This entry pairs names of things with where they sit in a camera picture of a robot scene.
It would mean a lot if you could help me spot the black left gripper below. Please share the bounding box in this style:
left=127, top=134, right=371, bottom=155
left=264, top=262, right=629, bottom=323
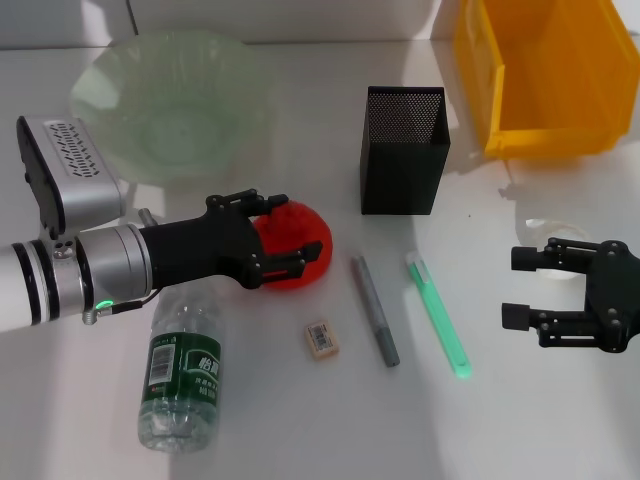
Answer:
left=139, top=188, right=324, bottom=292

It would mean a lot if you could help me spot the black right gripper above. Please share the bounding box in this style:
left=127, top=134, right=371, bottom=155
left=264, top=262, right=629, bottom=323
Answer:
left=501, top=237, right=640, bottom=354

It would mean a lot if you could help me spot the red-orange orange fruit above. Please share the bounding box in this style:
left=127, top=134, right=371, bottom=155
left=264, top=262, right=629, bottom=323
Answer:
left=249, top=199, right=334, bottom=290

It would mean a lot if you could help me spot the white paper ball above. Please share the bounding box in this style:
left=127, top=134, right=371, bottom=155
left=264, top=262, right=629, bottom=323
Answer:
left=524, top=217, right=590, bottom=280

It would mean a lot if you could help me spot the beige eraser with barcode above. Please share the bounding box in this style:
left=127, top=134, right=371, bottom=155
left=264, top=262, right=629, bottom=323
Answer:
left=304, top=321, right=342, bottom=361

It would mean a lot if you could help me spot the green translucent pen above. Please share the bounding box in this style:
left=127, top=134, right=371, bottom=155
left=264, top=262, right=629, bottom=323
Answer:
left=405, top=250, right=473, bottom=382

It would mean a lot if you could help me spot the clear green-label water bottle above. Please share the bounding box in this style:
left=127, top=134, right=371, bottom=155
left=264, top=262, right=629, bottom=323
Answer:
left=137, top=284, right=225, bottom=454

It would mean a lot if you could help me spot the grey marker pen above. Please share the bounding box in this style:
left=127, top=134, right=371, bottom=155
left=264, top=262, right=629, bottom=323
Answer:
left=349, top=255, right=401, bottom=369

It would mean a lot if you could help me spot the black mesh pen holder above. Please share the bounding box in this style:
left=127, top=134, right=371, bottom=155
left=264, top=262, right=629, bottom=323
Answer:
left=359, top=85, right=452, bottom=217

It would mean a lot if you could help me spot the green glass fruit plate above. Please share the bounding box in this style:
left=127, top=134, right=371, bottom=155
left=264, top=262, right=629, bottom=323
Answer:
left=68, top=30, right=269, bottom=185

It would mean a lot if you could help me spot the yellow plastic storage bin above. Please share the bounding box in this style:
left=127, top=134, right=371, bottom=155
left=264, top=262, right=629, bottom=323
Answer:
left=453, top=0, right=640, bottom=159

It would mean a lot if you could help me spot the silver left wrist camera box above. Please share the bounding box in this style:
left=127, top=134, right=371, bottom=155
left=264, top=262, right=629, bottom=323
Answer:
left=16, top=115, right=127, bottom=236

